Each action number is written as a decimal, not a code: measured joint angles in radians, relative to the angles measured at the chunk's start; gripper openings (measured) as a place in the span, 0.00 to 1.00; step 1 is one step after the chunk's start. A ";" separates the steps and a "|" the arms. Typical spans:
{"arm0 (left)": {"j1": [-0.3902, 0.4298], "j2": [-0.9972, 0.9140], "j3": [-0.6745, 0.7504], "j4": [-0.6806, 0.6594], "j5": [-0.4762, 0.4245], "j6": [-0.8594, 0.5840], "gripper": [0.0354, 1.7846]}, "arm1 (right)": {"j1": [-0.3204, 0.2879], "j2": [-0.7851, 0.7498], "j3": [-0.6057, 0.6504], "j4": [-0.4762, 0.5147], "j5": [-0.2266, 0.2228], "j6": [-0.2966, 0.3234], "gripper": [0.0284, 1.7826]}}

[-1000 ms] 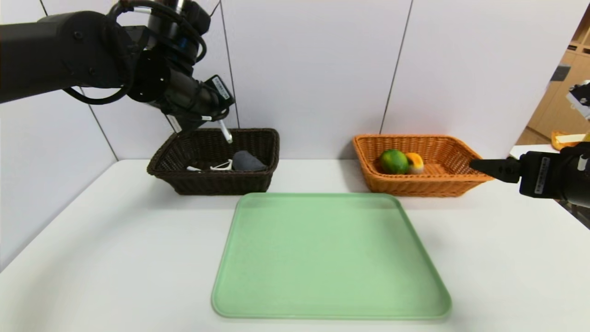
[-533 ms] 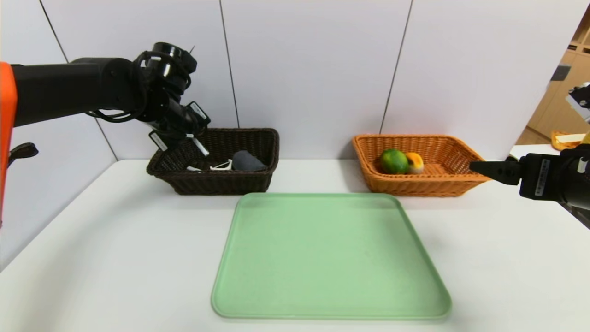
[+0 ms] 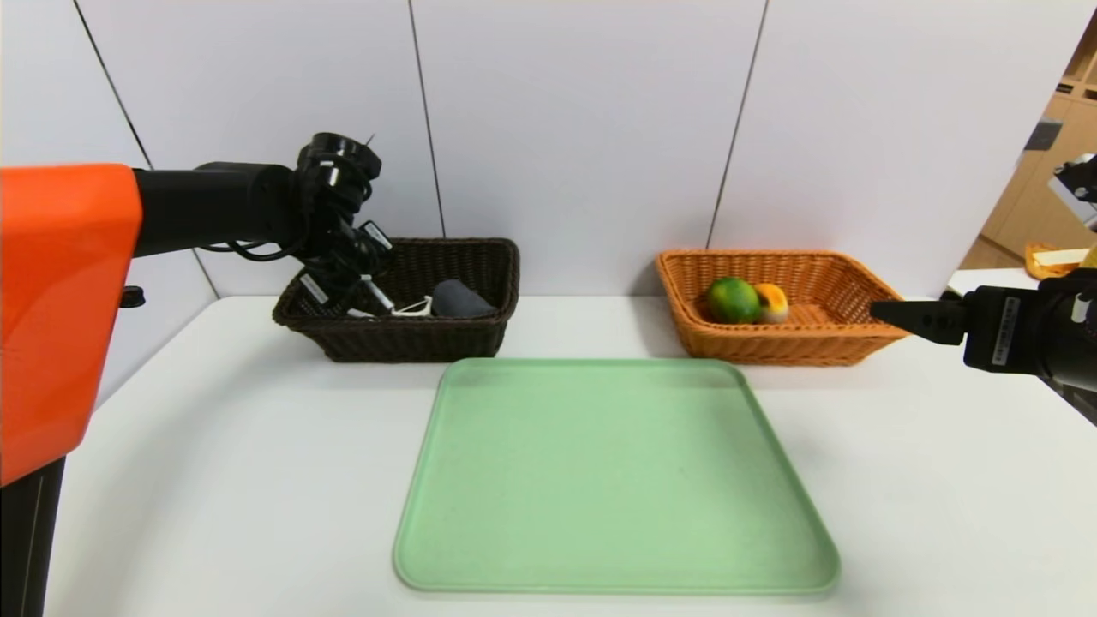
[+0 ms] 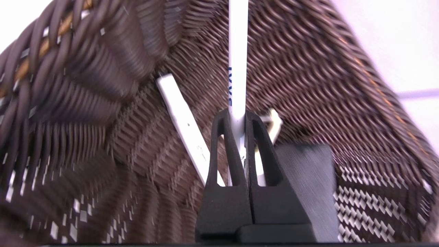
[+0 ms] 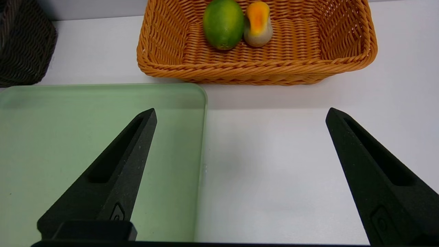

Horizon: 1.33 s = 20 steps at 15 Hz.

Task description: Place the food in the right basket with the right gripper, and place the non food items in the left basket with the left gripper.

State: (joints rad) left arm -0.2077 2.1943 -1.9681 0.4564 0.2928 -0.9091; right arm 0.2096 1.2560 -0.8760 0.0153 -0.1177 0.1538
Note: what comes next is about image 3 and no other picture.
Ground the white side table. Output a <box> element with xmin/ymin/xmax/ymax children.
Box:
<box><xmin>945</xmin><ymin>268</ymin><xmax>1043</xmax><ymax>301</ymax></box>

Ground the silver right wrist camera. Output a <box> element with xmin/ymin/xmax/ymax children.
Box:
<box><xmin>1047</xmin><ymin>153</ymin><xmax>1097</xmax><ymax>232</ymax></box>

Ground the green round citrus fruit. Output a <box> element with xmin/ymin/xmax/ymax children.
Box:
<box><xmin>705</xmin><ymin>276</ymin><xmax>762</xmax><ymax>326</ymax></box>

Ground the orange wicker basket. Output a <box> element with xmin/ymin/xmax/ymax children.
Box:
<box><xmin>656</xmin><ymin>249</ymin><xmax>911</xmax><ymax>368</ymax></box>

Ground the dark brown wicker basket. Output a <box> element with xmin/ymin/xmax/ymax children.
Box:
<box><xmin>273</xmin><ymin>237</ymin><xmax>521</xmax><ymax>363</ymax></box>

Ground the dark grey towel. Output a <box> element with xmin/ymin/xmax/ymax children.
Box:
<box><xmin>430</xmin><ymin>279</ymin><xmax>499</xmax><ymax>320</ymax></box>

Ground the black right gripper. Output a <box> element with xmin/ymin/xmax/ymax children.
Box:
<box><xmin>869</xmin><ymin>285</ymin><xmax>1097</xmax><ymax>393</ymax></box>

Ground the light green plastic tray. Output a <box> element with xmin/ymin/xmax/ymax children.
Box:
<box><xmin>393</xmin><ymin>357</ymin><xmax>841</xmax><ymax>596</ymax></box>

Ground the braided left arm cable labelled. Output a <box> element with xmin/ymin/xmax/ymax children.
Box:
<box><xmin>199</xmin><ymin>159</ymin><xmax>365</xmax><ymax>263</ymax></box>

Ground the yellow topped round pastry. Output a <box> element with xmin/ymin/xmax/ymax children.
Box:
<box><xmin>754</xmin><ymin>283</ymin><xmax>790</xmax><ymax>325</ymax></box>

